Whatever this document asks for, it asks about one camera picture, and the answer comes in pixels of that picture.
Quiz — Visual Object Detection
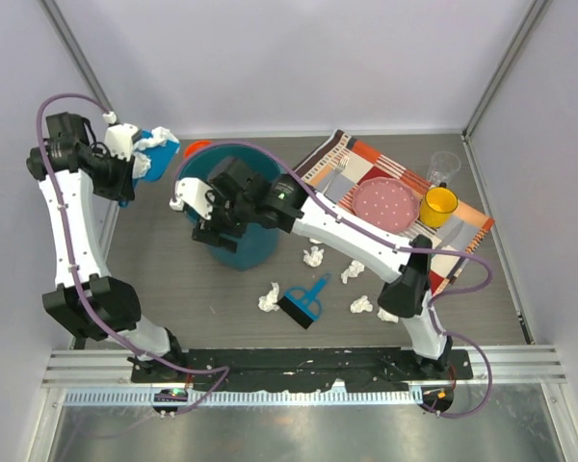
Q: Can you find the teal trash bin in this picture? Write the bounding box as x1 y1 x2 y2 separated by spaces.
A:
178 141 282 270

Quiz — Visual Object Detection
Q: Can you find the blue hand brush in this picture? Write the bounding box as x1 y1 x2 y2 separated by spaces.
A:
277 272 331 329

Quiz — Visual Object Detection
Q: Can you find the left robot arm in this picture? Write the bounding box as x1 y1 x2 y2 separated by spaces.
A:
26 112 186 381

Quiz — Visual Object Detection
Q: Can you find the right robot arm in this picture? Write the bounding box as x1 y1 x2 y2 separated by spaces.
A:
174 158 453 372

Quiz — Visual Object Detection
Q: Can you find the orange bowl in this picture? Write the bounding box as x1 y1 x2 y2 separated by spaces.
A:
183 140 212 159

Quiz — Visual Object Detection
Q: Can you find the patterned placemat cloth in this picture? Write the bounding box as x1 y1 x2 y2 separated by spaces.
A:
288 128 495 296

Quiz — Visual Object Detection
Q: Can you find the white plastic fork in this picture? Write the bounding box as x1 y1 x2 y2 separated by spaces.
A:
322 155 349 193

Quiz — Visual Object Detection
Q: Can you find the pink dotted plate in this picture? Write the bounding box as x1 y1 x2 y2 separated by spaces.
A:
352 177 419 234

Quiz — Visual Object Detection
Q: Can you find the yellow mug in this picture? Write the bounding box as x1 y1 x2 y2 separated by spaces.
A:
419 187 459 228

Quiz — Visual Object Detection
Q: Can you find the clear plastic cup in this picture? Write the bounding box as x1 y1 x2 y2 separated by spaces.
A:
426 151 461 187

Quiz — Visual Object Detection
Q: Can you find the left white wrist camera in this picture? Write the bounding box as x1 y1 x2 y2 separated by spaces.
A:
102 112 143 162

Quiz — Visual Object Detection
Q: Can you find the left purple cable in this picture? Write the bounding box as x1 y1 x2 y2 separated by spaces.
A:
36 92 231 418

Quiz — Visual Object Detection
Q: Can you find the purple cable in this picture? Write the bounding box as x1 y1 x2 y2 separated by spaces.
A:
36 92 231 418
171 141 495 419

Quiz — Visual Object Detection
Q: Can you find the white slotted cable duct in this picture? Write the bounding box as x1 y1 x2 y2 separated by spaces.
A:
64 386 423 407

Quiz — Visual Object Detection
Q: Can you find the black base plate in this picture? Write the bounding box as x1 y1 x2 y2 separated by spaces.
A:
130 346 474 394

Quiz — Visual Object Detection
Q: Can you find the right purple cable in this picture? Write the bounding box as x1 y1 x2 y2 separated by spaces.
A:
171 141 495 419

